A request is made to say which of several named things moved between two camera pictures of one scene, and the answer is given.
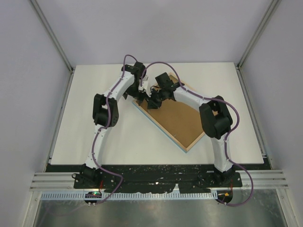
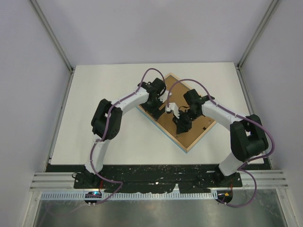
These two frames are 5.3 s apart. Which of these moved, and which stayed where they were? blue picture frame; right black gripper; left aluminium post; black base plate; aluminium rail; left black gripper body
Moved: left black gripper body; right black gripper
Stayed: black base plate; aluminium rail; left aluminium post; blue picture frame
